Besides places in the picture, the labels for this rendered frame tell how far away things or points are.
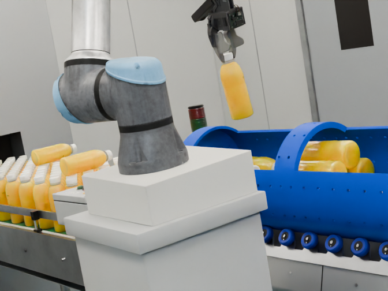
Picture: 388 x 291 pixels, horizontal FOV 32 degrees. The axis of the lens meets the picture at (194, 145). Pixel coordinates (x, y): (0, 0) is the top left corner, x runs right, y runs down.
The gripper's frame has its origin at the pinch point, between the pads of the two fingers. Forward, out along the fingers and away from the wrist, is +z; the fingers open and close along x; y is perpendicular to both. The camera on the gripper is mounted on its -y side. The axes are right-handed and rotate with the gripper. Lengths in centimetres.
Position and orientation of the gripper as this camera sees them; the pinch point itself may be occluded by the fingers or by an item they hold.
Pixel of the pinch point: (226, 56)
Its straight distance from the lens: 205.4
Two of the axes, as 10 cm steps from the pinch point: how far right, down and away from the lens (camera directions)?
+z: 2.2, 9.2, 3.1
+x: 7.0, -3.7, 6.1
